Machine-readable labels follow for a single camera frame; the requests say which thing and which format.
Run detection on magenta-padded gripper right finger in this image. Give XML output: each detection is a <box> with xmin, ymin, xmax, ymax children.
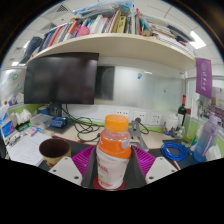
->
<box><xmin>130</xmin><ymin>145</ymin><xmax>179</xmax><ymax>186</ymax></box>

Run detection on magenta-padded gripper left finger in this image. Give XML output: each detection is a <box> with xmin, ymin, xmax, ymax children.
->
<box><xmin>48</xmin><ymin>144</ymin><xmax>100</xmax><ymax>190</ymax></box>

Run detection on orange-capped drink bottle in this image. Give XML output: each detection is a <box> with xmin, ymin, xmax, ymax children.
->
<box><xmin>95</xmin><ymin>114</ymin><xmax>133</xmax><ymax>190</ymax></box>

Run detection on purple translucent water jug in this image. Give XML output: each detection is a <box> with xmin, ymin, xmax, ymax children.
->
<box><xmin>193</xmin><ymin>112</ymin><xmax>222</xmax><ymax>163</ymax></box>

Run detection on floral patterned paper cup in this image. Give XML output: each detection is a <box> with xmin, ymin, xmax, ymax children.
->
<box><xmin>38</xmin><ymin>138</ymin><xmax>72</xmax><ymax>168</ymax></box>

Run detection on dark blue desk mat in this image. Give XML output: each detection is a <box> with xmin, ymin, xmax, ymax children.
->
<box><xmin>148</xmin><ymin>139</ymin><xmax>201</xmax><ymax>171</ymax></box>

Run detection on black red-edged desk mat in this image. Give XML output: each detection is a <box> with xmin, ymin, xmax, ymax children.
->
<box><xmin>38</xmin><ymin>134</ymin><xmax>181</xmax><ymax>174</ymax></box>

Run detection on flat round red coaster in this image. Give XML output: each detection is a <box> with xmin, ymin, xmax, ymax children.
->
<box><xmin>92</xmin><ymin>174</ymin><xmax>127</xmax><ymax>192</ymax></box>

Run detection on grey metal laptop stand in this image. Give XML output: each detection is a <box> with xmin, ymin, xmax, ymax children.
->
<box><xmin>128</xmin><ymin>117</ymin><xmax>150</xmax><ymax>153</ymax></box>

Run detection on white handwritten paper sheet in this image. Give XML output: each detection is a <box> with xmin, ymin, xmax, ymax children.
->
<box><xmin>7</xmin><ymin>132</ymin><xmax>53</xmax><ymax>168</ymax></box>

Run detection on white round jar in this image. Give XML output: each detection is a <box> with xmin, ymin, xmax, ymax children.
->
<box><xmin>164</xmin><ymin>114</ymin><xmax>180</xmax><ymax>132</ymax></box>

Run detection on green tinted glass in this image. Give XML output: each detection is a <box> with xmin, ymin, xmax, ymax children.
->
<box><xmin>182</xmin><ymin>109</ymin><xmax>195</xmax><ymax>143</ymax></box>

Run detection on small blue box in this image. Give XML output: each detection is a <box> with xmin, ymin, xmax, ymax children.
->
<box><xmin>49</xmin><ymin>116</ymin><xmax>69</xmax><ymax>129</ymax></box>

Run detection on clear plastic box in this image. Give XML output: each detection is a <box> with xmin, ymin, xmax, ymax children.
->
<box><xmin>29</xmin><ymin>113</ymin><xmax>54</xmax><ymax>131</ymax></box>

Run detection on crumpled white tissue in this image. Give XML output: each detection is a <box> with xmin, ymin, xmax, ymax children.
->
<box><xmin>205</xmin><ymin>143</ymin><xmax>223</xmax><ymax>162</ymax></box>

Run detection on dark wine bottle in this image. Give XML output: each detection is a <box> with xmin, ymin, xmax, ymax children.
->
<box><xmin>176</xmin><ymin>94</ymin><xmax>188</xmax><ymax>128</ymax></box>

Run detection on white tissue pack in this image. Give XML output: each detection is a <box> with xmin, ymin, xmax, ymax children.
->
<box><xmin>9</xmin><ymin>109</ymin><xmax>33</xmax><ymax>128</ymax></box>

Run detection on group photo poster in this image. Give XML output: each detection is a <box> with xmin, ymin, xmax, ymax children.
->
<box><xmin>199</xmin><ymin>86</ymin><xmax>224</xmax><ymax>128</ymax></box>

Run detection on black computer monitor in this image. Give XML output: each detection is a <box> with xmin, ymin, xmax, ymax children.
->
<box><xmin>23</xmin><ymin>52</ymin><xmax>100</xmax><ymax>118</ymax></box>

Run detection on purple hanging pennant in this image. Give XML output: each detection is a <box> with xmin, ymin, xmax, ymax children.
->
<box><xmin>195</xmin><ymin>57</ymin><xmax>213</xmax><ymax>100</ymax></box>

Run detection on coiled blue cable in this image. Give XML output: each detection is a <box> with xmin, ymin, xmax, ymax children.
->
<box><xmin>160</xmin><ymin>142</ymin><xmax>189</xmax><ymax>163</ymax></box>

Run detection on tangled black cables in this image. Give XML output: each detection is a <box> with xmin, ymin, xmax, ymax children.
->
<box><xmin>61</xmin><ymin>104</ymin><xmax>101</xmax><ymax>143</ymax></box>

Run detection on white wall socket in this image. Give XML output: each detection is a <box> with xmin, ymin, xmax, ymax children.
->
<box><xmin>149</xmin><ymin>112</ymin><xmax>164</xmax><ymax>126</ymax></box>
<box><xmin>133</xmin><ymin>110</ymin><xmax>148</xmax><ymax>123</ymax></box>
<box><xmin>114</xmin><ymin>109</ymin><xmax>130</xmax><ymax>118</ymax></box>

